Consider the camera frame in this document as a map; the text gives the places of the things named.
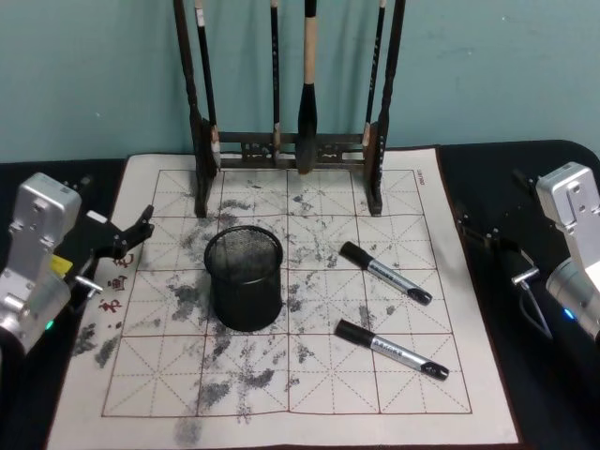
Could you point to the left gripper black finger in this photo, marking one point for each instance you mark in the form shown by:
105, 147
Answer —
136, 230

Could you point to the thin black brush white tip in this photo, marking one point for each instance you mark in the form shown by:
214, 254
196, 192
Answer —
205, 70

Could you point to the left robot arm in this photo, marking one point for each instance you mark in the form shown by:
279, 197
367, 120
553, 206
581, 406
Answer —
33, 244

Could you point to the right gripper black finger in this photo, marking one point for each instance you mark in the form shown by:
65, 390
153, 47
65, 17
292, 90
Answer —
478, 229

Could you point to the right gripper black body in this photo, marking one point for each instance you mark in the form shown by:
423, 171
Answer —
518, 262

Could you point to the dark wooden brush rack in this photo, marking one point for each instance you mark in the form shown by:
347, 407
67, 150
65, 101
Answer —
201, 187

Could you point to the black silver marker pen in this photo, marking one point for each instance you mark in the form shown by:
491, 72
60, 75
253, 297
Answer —
394, 350
389, 274

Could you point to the white calligraphy mat red grid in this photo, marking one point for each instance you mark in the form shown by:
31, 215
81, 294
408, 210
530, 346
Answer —
328, 408

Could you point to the black mesh pen holder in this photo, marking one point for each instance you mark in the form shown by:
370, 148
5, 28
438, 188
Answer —
244, 290

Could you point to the black table cloth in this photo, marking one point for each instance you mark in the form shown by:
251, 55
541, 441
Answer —
539, 398

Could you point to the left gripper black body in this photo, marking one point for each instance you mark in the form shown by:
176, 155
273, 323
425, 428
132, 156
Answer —
96, 239

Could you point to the thin black calligraphy brush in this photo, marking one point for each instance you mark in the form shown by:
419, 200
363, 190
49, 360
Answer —
373, 70
275, 70

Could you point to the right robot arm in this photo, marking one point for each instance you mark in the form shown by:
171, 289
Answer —
574, 225

